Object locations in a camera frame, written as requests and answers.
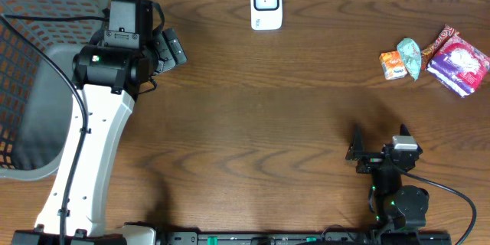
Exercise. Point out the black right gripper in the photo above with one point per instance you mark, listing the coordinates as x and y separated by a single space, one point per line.
357 151

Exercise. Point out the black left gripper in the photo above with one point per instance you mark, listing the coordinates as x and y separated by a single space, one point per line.
171 48

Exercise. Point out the small orange snack packet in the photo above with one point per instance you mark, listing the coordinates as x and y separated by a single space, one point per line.
392 65

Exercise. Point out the teal snack packet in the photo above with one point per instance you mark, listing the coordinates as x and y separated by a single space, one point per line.
411 57

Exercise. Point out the red purple snack bag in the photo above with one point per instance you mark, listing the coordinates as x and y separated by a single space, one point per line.
459 66

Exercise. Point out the red orange patterned snack packet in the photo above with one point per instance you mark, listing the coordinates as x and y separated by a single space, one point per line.
429 52

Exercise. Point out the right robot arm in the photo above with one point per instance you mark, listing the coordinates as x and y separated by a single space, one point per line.
400 210

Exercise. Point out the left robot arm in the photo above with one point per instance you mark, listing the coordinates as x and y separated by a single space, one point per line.
105 84

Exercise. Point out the white barcode scanner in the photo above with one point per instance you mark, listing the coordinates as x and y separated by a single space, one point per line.
266 15

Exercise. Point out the gray plastic mesh basket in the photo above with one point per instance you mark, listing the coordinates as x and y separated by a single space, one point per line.
36 104

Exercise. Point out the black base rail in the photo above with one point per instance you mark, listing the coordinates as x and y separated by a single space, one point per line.
287 238

